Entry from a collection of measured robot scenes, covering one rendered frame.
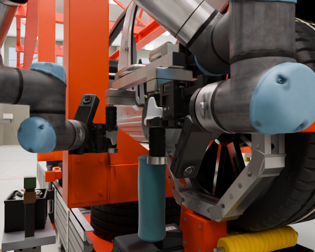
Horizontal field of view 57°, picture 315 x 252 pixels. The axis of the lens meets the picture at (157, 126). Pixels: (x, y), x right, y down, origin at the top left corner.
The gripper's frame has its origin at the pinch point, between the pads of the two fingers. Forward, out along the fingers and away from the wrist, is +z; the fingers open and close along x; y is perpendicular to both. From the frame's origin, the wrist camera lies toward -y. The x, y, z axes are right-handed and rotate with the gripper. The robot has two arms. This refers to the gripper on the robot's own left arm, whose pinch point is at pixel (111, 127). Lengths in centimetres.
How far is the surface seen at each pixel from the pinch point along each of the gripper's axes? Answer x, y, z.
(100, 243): -28, 56, 43
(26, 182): -30.0, 18.9, -3.4
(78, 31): -22.1, -37.6, 14.2
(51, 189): -106, 47, 104
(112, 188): -11.6, 24.8, 23.8
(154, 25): -171, -233, 531
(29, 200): -29.2, 25.1, -2.8
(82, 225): -31, 44, 32
